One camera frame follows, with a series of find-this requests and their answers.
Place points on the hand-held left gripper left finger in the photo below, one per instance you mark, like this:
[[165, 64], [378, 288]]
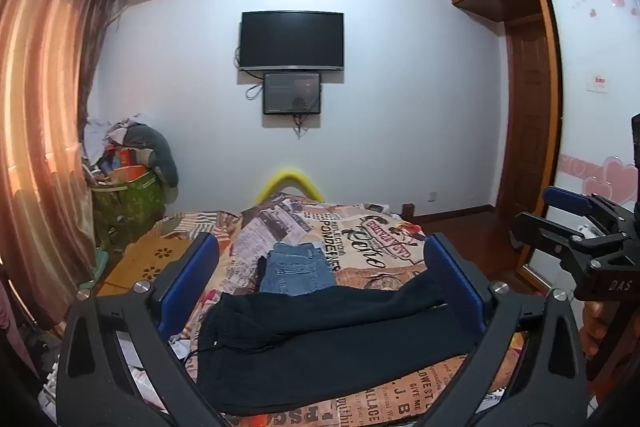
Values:
[[192, 272]]

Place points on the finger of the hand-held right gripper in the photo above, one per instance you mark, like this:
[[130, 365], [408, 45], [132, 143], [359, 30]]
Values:
[[567, 199], [545, 232]]

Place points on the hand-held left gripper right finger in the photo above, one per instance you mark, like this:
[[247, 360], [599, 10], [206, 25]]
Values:
[[457, 287]]

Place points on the dark pants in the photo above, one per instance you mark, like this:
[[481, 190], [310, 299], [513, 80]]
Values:
[[325, 342]]

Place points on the person's right hand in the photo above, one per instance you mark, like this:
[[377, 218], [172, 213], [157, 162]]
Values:
[[594, 329]]

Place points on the grey cloth on floor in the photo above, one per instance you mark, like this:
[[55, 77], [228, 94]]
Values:
[[516, 239]]

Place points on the green fabric bag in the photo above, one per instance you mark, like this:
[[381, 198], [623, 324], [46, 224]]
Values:
[[130, 207]]

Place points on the wooden door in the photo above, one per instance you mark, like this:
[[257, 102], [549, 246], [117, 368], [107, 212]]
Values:
[[530, 117]]

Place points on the printed bed sheet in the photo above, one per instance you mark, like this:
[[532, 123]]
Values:
[[370, 237]]

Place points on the blue jeans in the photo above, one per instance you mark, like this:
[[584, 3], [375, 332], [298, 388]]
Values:
[[295, 269]]

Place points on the grey stuffed cloth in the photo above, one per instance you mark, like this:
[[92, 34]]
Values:
[[159, 152]]

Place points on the yellow curved cushion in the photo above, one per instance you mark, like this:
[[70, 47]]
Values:
[[289, 177]]

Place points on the pile of boxes and clutter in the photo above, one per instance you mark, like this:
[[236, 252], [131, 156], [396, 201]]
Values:
[[107, 152]]

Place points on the white wardrobe door pink hearts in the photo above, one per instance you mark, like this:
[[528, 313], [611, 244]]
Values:
[[595, 42]]

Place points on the orange striped curtain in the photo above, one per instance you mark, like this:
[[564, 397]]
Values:
[[40, 117]]

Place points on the wooden bed post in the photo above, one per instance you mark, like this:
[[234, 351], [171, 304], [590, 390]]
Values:
[[408, 211]]

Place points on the white wall socket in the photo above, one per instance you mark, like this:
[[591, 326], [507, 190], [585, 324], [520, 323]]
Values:
[[432, 196]]

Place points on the small black wall monitor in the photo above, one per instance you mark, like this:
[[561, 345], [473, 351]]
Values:
[[291, 93]]

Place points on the black wall television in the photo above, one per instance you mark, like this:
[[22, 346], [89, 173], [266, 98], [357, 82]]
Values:
[[291, 40]]

